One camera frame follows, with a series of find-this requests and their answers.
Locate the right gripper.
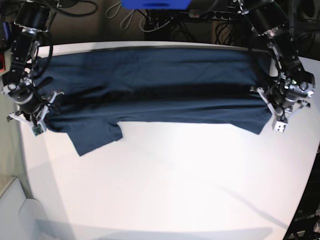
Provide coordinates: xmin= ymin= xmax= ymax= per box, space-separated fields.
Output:
xmin=7 ymin=91 xmax=65 ymax=129

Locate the black power strip red switch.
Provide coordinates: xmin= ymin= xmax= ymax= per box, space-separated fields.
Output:
xmin=188 ymin=9 xmax=237 ymax=21

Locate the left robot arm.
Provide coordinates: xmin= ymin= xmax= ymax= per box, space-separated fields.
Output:
xmin=237 ymin=0 xmax=316 ymax=131

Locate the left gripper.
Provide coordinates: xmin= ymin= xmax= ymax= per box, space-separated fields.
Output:
xmin=250 ymin=86 xmax=311 ymax=124

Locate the grey bin at left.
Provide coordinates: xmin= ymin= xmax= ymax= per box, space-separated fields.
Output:
xmin=0 ymin=177 xmax=48 ymax=240

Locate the blue box at top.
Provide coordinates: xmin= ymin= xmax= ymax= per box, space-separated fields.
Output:
xmin=121 ymin=0 xmax=191 ymax=10

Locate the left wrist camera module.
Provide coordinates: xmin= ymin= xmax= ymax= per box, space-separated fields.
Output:
xmin=272 ymin=120 xmax=288 ymax=133

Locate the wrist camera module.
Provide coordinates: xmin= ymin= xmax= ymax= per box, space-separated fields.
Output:
xmin=272 ymin=120 xmax=288 ymax=133
xmin=30 ymin=124 xmax=47 ymax=137

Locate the dark blue t-shirt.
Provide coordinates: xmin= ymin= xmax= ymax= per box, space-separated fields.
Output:
xmin=40 ymin=48 xmax=271 ymax=156

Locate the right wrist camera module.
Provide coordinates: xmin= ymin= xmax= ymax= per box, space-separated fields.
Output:
xmin=30 ymin=124 xmax=47 ymax=137

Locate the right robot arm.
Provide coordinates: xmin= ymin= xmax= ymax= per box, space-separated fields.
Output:
xmin=0 ymin=0 xmax=60 ymax=135

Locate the red object at left edge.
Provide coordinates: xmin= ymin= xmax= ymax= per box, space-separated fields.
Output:
xmin=0 ymin=53 xmax=6 ymax=72

